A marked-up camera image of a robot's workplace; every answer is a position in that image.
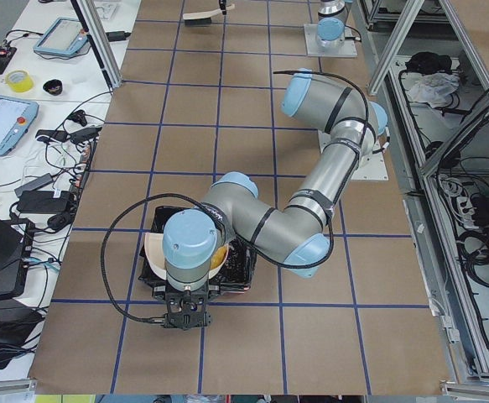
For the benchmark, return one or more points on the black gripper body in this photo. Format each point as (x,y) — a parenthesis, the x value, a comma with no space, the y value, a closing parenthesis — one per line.
(160,292)

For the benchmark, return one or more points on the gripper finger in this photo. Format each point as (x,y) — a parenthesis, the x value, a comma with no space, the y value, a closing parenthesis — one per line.
(223,6)

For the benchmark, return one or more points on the beige hand brush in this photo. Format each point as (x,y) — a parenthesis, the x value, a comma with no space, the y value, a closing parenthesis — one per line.
(203,18)

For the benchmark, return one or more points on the beige plastic dustpan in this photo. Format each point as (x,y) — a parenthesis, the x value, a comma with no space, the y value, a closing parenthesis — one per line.
(153,248)

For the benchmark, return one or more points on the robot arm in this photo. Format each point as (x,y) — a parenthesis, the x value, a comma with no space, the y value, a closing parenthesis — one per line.
(280,24)
(291,238)

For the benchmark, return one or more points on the pink bin with black bag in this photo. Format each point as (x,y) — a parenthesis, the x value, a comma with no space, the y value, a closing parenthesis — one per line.
(235,276)

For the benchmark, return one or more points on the orange potato-like lump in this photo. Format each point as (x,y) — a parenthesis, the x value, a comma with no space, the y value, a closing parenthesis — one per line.
(219,257)

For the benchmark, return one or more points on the upper blue teach pendant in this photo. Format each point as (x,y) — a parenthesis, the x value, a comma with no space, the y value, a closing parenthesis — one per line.
(65,38)

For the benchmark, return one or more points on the blue teach pendant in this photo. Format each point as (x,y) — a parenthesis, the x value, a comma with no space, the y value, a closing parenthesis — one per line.
(16,115)
(65,38)

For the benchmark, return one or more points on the black power brick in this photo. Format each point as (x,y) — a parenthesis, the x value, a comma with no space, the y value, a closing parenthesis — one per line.
(44,202)

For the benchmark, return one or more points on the yellow tape roll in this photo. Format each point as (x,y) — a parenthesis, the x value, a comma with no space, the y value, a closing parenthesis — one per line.
(19,81)

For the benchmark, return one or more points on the crumpled white cloth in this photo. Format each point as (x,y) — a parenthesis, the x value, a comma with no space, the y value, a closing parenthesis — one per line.
(435,90)

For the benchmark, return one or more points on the lower blue teach pendant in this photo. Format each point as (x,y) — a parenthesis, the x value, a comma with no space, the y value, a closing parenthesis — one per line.
(16,115)

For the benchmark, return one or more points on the aluminium frame post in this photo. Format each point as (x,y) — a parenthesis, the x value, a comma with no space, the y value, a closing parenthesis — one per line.
(86,12)

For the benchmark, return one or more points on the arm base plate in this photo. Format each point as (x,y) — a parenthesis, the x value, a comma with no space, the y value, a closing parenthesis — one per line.
(343,47)
(373,167)

